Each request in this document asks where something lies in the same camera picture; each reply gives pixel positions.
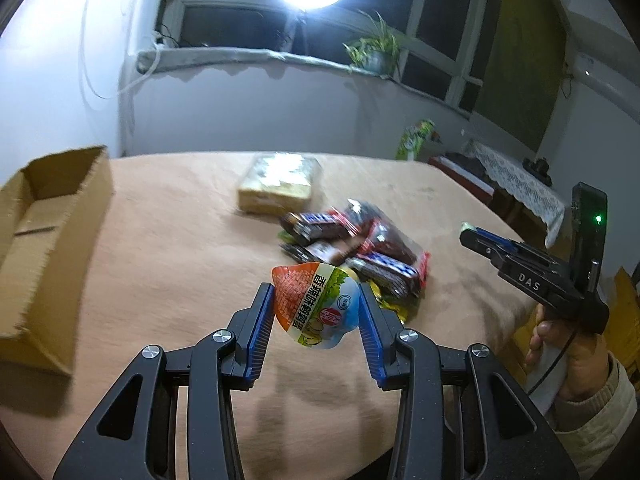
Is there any white cabinet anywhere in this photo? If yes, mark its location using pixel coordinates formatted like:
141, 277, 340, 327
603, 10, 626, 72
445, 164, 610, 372
0, 0, 132, 180

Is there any yellow green snack packet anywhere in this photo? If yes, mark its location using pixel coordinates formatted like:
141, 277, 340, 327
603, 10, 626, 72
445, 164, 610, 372
368, 281, 421, 324

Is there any beige right sleeve forearm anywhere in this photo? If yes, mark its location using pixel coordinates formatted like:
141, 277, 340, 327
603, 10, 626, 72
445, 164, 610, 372
546, 353, 638, 479

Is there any white lace cloth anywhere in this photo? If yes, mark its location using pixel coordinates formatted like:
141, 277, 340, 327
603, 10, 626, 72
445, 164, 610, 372
463, 139, 568, 249

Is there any white cable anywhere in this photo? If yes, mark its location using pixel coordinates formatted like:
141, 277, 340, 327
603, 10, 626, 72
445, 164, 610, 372
79, 0, 163, 101

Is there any clear bag of dark snacks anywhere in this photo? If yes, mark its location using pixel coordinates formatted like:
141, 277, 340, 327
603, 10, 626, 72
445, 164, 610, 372
342, 198, 424, 266

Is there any brown cardboard box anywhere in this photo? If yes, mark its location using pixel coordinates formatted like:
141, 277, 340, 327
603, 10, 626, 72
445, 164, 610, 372
0, 146, 114, 376

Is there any beige tablecloth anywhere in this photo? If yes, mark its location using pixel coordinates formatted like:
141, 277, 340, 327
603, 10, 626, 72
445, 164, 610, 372
1, 153, 534, 479

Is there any dark chocolate bar wrapper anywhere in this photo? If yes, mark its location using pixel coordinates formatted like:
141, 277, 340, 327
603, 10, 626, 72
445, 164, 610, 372
280, 212, 349, 246

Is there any wrapped bread loaf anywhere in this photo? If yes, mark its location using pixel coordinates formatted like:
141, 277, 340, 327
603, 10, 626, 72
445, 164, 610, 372
238, 153, 321, 217

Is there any green snack bag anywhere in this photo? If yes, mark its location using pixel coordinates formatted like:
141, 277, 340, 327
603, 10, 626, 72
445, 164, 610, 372
395, 119, 435, 162

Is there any light tripod stand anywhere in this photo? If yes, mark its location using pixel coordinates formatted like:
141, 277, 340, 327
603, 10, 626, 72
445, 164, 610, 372
279, 10, 309, 55

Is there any potted spider plant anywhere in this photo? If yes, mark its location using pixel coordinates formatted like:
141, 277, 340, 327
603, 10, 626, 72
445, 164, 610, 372
343, 11, 400, 78

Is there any right hand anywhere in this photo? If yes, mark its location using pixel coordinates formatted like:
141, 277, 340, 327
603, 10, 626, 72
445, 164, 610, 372
525, 304, 612, 402

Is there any blue white candy bar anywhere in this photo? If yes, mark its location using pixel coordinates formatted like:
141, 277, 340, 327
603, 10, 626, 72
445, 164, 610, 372
345, 252, 431, 299

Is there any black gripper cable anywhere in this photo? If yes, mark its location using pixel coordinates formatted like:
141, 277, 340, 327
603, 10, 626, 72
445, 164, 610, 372
527, 326, 582, 396

